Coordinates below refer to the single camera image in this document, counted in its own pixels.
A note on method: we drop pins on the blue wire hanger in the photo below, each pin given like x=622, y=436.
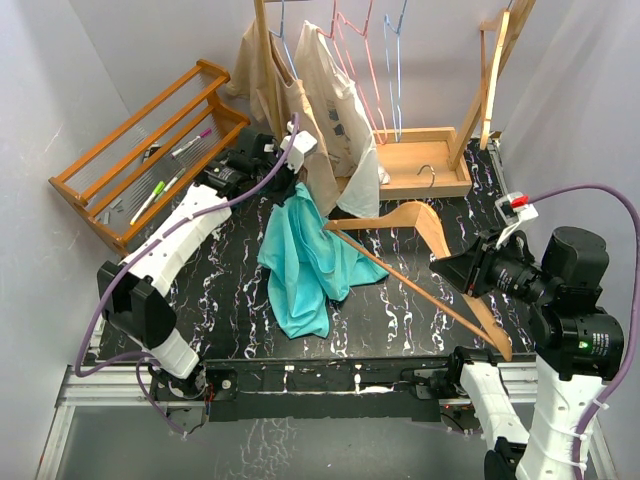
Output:
x=392, y=37

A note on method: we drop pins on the green cap marker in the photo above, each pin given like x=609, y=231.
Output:
x=148, y=202

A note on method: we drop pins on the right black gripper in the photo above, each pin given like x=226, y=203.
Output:
x=458, y=268

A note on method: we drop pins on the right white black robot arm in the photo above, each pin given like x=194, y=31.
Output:
x=578, y=345

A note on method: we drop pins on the blue hanger under beige shirt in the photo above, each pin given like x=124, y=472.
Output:
x=281, y=35

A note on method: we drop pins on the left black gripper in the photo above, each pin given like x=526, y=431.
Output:
x=289, y=189

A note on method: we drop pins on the teal t shirt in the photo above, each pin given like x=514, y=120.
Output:
x=308, y=266

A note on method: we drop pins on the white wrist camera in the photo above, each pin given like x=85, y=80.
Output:
x=299, y=147
x=516, y=213

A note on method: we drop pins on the beige t shirt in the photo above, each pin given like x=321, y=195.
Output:
x=249, y=81

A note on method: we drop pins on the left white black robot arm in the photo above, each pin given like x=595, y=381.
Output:
x=133, y=292

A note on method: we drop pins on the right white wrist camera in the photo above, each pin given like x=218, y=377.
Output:
x=516, y=213

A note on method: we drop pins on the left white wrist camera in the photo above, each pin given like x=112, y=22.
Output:
x=299, y=147

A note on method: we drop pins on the wooden clothes rack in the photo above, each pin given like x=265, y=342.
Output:
x=428, y=162

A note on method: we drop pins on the white printed t shirt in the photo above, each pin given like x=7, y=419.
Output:
x=346, y=171

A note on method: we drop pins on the orange wooden shelf rack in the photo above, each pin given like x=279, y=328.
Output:
x=109, y=183

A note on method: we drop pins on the dark green marker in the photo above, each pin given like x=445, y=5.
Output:
x=170, y=184

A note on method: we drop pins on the purple cap marker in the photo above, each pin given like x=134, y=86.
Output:
x=189, y=144

